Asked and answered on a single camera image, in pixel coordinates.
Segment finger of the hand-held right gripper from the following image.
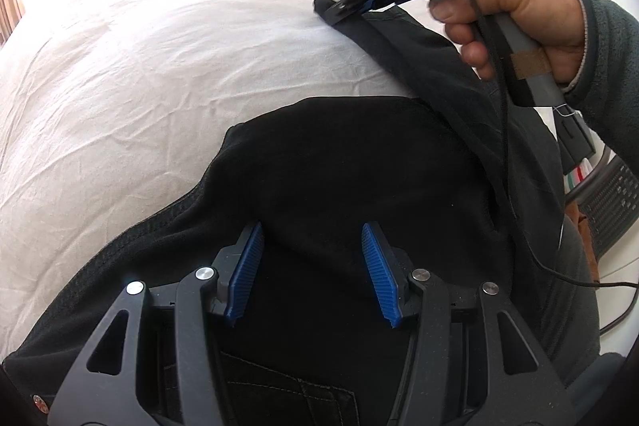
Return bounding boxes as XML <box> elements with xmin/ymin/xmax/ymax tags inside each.
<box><xmin>314</xmin><ymin>0</ymin><xmax>431</xmax><ymax>28</ymax></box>

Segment black pants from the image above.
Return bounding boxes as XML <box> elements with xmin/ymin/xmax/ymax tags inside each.
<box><xmin>0</xmin><ymin>4</ymin><xmax>565</xmax><ymax>426</ymax></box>

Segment person's grey clothing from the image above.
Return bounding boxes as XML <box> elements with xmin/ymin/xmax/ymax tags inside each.
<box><xmin>519</xmin><ymin>117</ymin><xmax>627</xmax><ymax>402</ymax></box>

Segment black cable connector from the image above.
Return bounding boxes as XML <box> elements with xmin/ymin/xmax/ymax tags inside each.
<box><xmin>552</xmin><ymin>105</ymin><xmax>596</xmax><ymax>174</ymax></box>

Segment white bed sheet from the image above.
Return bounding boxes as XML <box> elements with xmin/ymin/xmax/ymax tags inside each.
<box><xmin>0</xmin><ymin>0</ymin><xmax>557</xmax><ymax>352</ymax></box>

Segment person's right hand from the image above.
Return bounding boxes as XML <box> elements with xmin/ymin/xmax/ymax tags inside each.
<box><xmin>428</xmin><ymin>0</ymin><xmax>588</xmax><ymax>90</ymax></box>

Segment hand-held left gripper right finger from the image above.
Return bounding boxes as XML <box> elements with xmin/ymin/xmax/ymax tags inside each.
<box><xmin>361</xmin><ymin>222</ymin><xmax>576</xmax><ymax>426</ymax></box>

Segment person's right forearm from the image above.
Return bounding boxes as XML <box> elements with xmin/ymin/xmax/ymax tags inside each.
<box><xmin>563</xmin><ymin>0</ymin><xmax>639</xmax><ymax>200</ymax></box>

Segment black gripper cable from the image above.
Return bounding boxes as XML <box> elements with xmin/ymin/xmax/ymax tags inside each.
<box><xmin>414</xmin><ymin>0</ymin><xmax>639</xmax><ymax>289</ymax></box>

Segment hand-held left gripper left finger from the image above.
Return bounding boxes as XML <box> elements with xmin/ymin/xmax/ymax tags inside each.
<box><xmin>47</xmin><ymin>221</ymin><xmax>266</xmax><ymax>426</ymax></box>

